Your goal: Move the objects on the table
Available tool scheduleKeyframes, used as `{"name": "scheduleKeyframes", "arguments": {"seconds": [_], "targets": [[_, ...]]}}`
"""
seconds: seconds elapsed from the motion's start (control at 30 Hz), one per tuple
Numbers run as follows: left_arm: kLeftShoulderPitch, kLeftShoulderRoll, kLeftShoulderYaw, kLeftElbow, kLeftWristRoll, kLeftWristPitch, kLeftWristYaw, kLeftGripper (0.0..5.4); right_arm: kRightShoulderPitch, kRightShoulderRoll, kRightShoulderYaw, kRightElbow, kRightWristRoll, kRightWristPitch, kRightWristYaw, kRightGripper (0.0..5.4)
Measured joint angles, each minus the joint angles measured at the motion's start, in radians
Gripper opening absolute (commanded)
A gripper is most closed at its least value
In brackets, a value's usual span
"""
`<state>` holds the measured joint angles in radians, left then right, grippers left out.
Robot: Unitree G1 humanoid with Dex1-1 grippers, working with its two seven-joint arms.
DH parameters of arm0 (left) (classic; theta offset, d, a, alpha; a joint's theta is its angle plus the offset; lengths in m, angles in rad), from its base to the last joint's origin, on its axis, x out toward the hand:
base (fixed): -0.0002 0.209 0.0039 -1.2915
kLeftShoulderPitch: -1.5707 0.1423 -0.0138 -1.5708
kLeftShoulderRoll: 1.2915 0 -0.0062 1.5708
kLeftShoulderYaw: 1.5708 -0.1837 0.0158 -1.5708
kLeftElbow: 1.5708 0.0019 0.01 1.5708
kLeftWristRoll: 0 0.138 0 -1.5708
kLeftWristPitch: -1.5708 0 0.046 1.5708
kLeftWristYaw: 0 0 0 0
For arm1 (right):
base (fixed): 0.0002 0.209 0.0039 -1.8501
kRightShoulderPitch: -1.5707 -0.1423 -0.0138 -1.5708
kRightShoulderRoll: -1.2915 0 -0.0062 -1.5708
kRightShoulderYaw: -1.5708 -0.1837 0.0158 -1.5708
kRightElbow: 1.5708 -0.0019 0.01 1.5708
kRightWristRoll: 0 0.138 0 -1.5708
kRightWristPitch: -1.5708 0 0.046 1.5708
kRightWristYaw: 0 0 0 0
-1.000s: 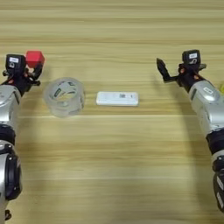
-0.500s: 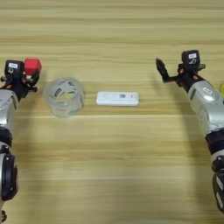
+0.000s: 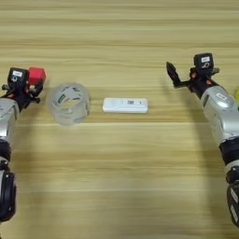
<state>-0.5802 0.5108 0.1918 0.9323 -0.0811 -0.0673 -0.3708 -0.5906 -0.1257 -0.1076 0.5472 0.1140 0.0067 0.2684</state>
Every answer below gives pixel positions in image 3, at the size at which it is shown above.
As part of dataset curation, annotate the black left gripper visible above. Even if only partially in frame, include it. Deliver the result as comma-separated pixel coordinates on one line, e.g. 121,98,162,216
1,81,45,110

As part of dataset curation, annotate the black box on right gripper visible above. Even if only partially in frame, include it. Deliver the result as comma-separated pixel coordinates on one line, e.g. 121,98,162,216
193,52,215,73

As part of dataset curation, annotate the clear tape roll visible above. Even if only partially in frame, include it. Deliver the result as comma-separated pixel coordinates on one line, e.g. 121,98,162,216
46,82,91,127

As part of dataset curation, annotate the white rectangular device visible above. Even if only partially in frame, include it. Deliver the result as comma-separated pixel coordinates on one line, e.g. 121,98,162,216
102,97,149,114

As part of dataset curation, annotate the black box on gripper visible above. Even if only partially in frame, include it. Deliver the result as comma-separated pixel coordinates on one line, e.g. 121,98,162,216
7,67,30,90
193,52,215,73

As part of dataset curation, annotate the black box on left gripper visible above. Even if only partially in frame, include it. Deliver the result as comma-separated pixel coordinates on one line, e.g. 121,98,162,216
7,67,30,90

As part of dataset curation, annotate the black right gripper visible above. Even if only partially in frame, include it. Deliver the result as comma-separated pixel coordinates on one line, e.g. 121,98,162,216
166,61,220,99

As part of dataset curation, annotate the multicolour puzzle cube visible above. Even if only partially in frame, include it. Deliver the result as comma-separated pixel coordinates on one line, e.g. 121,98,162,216
234,87,239,110

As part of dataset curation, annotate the red cube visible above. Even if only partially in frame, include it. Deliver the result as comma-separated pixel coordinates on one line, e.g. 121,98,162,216
28,66,47,86

